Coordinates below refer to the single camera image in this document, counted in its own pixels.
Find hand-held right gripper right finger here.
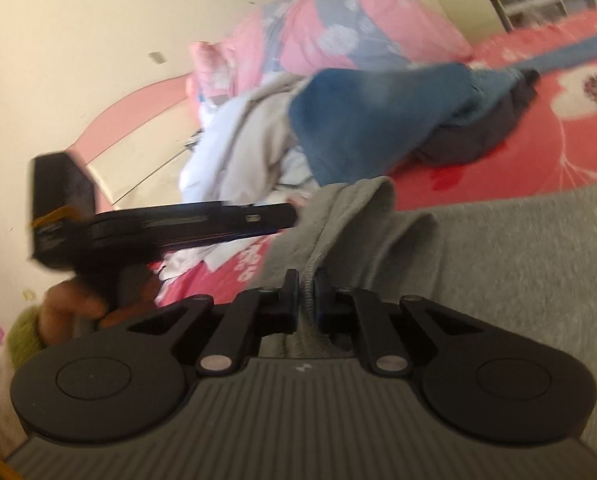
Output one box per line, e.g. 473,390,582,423
314,269,485,377

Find dark grey garment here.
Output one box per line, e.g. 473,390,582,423
415,69,541,165

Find blue jeans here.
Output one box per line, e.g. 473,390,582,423
288,30,597,186

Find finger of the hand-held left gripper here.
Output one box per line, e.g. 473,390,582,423
218,201,299,241

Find pink bed headboard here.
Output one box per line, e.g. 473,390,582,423
63,67,204,206

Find pink floral quilt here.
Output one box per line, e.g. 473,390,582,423
186,0,474,111

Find white shirt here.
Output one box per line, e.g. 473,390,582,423
273,150,314,191

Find pale beige sweatshirt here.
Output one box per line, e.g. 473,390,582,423
218,75,319,201

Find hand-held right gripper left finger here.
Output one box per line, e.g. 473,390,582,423
123,269,300,377

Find grey sweatshirt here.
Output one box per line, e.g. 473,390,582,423
258,177,597,461

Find person's left hand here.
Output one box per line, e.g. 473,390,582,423
41,265,162,346

